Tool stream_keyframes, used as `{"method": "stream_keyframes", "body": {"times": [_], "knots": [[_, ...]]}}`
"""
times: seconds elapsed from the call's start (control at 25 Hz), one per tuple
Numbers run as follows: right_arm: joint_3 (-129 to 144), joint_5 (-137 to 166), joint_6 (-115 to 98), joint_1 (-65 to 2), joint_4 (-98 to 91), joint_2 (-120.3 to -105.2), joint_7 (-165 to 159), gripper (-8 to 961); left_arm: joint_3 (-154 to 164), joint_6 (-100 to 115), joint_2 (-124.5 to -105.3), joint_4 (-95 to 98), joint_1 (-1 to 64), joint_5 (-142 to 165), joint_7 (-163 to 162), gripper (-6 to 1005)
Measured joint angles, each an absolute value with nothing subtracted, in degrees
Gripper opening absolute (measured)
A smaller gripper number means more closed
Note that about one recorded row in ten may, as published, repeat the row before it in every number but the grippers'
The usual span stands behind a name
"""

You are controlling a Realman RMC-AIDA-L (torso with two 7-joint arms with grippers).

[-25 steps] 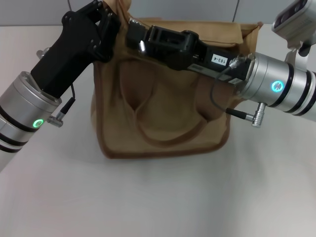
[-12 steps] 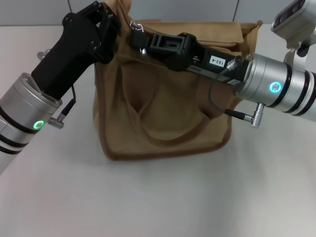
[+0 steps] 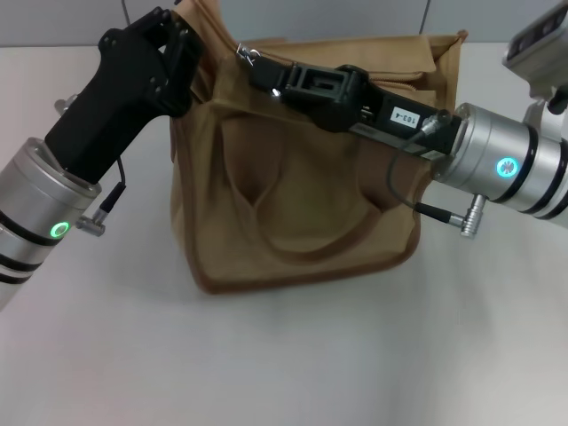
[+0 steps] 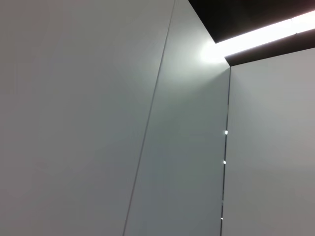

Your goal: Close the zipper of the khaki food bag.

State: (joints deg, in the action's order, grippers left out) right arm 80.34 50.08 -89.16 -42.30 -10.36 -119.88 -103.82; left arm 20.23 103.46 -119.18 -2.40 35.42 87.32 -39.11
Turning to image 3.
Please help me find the grey right gripper cable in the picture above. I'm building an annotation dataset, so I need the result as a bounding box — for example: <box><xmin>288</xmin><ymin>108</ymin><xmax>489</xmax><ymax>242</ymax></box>
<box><xmin>385</xmin><ymin>108</ymin><xmax>488</xmax><ymax>240</ymax></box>

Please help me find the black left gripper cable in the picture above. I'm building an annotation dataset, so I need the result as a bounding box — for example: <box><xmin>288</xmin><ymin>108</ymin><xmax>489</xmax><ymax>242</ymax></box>
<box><xmin>53</xmin><ymin>95</ymin><xmax>129</xmax><ymax>234</ymax></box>

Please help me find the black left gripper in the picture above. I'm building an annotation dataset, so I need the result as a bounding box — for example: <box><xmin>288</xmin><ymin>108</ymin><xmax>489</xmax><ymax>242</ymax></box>
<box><xmin>45</xmin><ymin>7</ymin><xmax>207</xmax><ymax>184</ymax></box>

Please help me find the khaki fabric food bag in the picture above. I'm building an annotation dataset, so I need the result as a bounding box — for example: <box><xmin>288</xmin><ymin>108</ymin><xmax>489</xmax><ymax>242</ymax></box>
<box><xmin>170</xmin><ymin>0</ymin><xmax>469</xmax><ymax>296</ymax></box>

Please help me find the metal zipper pull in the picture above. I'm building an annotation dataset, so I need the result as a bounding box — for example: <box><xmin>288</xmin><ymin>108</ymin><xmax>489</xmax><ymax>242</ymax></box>
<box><xmin>235</xmin><ymin>42</ymin><xmax>263</xmax><ymax>67</ymax></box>

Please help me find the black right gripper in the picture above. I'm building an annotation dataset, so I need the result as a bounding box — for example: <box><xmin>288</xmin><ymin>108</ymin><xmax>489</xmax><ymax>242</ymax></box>
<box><xmin>249</xmin><ymin>56</ymin><xmax>463</xmax><ymax>160</ymax></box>

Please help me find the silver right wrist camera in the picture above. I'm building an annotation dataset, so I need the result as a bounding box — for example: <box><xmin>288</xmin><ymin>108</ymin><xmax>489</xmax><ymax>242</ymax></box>
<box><xmin>501</xmin><ymin>2</ymin><xmax>568</xmax><ymax>112</ymax></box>

